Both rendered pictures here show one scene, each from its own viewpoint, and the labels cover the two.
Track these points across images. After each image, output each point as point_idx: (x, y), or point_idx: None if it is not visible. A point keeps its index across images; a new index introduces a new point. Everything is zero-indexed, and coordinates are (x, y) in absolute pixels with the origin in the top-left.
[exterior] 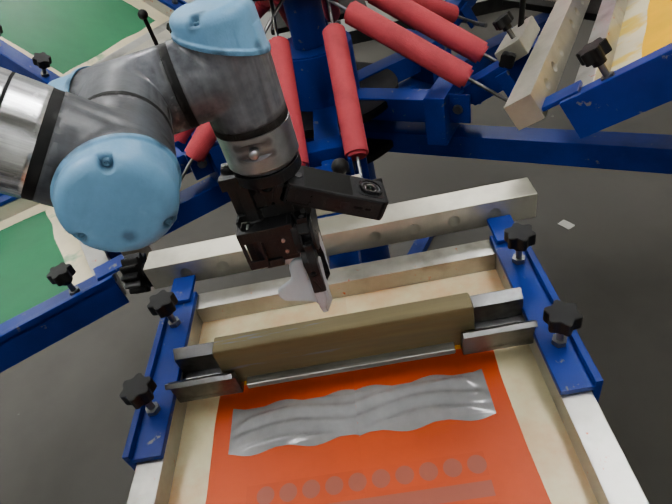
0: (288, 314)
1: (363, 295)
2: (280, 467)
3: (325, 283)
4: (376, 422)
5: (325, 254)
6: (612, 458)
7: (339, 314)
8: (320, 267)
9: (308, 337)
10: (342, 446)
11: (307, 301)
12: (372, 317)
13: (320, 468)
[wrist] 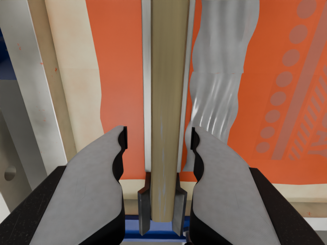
0: (82, 131)
1: (57, 44)
2: (245, 137)
3: (244, 172)
4: (239, 54)
5: (97, 150)
6: None
7: (87, 78)
8: (267, 225)
9: (178, 134)
10: (247, 89)
11: (66, 112)
12: (172, 43)
13: (259, 108)
